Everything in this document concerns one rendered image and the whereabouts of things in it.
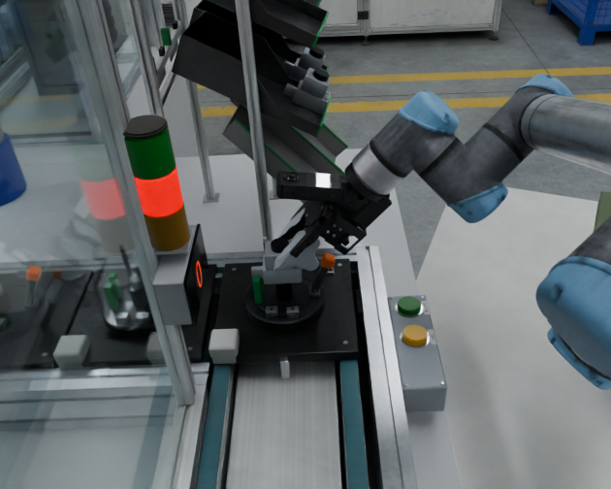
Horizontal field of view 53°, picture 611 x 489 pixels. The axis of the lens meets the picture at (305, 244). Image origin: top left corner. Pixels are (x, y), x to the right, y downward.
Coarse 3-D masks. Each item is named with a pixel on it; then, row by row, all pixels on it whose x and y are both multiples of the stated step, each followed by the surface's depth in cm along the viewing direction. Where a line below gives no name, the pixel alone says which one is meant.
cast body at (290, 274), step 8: (280, 240) 101; (288, 240) 102; (272, 248) 100; (280, 248) 99; (264, 256) 99; (272, 256) 99; (264, 264) 102; (272, 264) 100; (256, 272) 103; (264, 272) 101; (272, 272) 101; (280, 272) 101; (288, 272) 101; (296, 272) 101; (264, 280) 102; (272, 280) 102; (280, 280) 102; (288, 280) 102; (296, 280) 102
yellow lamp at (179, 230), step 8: (184, 208) 73; (152, 216) 71; (160, 216) 71; (168, 216) 71; (176, 216) 72; (184, 216) 73; (152, 224) 72; (160, 224) 71; (168, 224) 72; (176, 224) 72; (184, 224) 73; (152, 232) 72; (160, 232) 72; (168, 232) 72; (176, 232) 73; (184, 232) 74; (152, 240) 73; (160, 240) 73; (168, 240) 73; (176, 240) 73; (184, 240) 74; (160, 248) 74; (168, 248) 74; (176, 248) 74
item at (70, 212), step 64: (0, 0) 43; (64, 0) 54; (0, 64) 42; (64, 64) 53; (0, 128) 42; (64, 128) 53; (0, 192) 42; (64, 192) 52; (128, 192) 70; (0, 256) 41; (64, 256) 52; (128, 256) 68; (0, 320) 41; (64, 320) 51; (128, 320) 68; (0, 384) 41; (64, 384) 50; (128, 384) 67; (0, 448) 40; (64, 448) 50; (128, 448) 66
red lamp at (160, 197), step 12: (144, 180) 68; (156, 180) 68; (168, 180) 69; (144, 192) 69; (156, 192) 69; (168, 192) 69; (180, 192) 72; (144, 204) 70; (156, 204) 70; (168, 204) 70; (180, 204) 72; (156, 216) 71
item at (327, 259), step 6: (318, 258) 103; (324, 258) 101; (330, 258) 101; (324, 264) 101; (330, 264) 102; (324, 270) 103; (318, 276) 103; (324, 276) 103; (318, 282) 104; (312, 288) 105; (318, 288) 105
